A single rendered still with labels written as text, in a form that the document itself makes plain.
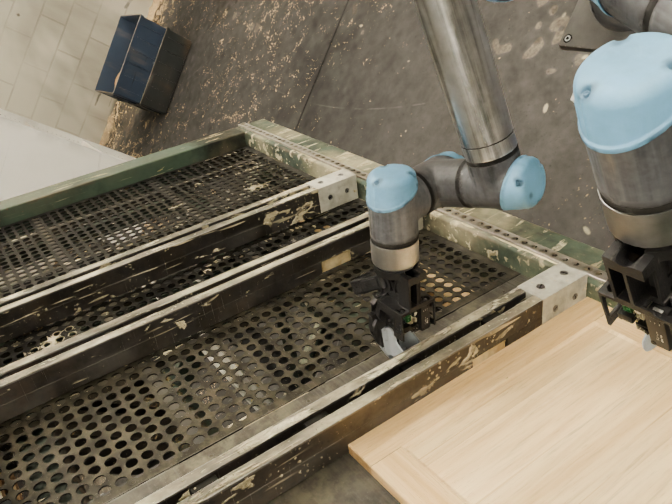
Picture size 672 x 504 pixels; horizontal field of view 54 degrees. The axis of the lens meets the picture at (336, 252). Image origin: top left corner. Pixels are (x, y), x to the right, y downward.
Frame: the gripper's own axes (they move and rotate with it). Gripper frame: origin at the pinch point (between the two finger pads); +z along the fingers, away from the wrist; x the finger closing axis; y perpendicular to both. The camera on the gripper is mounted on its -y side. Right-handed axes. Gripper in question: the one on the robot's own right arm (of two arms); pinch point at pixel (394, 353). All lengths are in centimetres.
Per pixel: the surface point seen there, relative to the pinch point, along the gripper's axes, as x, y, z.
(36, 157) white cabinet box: 0, -364, 65
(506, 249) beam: 38.0, -8.9, -1.7
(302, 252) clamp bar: 3.9, -35.6, -3.9
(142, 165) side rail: 0, -127, 1
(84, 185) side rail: -19, -126, 2
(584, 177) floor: 130, -56, 27
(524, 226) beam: 47.2, -12.2, -2.4
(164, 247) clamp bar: -18, -62, -3
